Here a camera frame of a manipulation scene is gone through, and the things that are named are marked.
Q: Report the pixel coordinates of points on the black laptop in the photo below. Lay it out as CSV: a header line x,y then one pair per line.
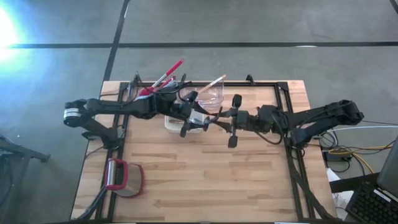
x,y
370,205

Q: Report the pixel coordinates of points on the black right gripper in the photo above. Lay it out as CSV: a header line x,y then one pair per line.
x,y
244,120

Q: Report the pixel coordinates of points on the black frame clamp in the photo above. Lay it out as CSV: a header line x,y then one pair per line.
x,y
250,79
137,78

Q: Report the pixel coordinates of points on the black metal table frame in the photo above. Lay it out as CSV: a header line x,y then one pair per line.
x,y
264,84

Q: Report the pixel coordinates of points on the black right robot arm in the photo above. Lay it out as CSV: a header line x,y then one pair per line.
x,y
326,113

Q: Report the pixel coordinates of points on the black power brick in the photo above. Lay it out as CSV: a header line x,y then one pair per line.
x,y
332,157

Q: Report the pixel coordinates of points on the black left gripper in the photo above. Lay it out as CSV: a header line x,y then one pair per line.
x,y
183,110

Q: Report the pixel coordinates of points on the white rectangular plastic bin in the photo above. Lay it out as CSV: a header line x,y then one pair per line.
x,y
172,126

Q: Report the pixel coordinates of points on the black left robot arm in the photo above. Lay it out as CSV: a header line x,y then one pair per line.
x,y
124,107

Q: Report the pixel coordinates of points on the white paper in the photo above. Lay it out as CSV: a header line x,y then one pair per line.
x,y
342,199

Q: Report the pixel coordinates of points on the black furniture leg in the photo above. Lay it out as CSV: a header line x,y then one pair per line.
x,y
31,153

